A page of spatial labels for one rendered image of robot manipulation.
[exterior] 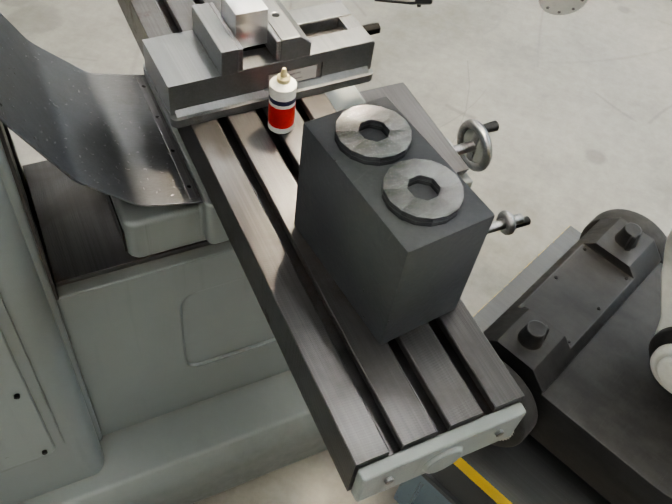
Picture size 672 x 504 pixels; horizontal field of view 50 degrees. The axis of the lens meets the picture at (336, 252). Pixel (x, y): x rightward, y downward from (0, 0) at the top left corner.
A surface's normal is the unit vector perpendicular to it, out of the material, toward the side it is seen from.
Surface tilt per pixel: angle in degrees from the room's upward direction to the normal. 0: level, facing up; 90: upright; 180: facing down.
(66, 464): 80
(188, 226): 90
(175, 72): 0
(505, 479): 0
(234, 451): 68
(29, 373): 88
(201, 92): 90
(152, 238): 90
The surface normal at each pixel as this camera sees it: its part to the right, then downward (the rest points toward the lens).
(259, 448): 0.42, 0.38
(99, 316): 0.42, 0.74
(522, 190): 0.11, -0.62
